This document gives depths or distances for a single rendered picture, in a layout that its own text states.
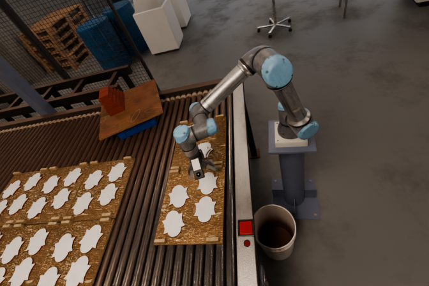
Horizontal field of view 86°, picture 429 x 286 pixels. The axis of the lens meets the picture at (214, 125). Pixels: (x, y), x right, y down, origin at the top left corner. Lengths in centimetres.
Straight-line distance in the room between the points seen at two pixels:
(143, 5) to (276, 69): 403
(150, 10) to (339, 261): 440
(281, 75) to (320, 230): 150
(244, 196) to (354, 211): 120
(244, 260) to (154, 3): 427
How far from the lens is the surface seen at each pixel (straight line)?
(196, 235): 124
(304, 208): 222
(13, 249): 190
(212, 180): 133
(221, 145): 146
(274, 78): 95
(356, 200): 232
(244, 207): 125
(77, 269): 152
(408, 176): 255
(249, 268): 117
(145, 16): 480
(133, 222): 145
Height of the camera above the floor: 204
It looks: 44 degrees down
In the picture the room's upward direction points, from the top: 21 degrees counter-clockwise
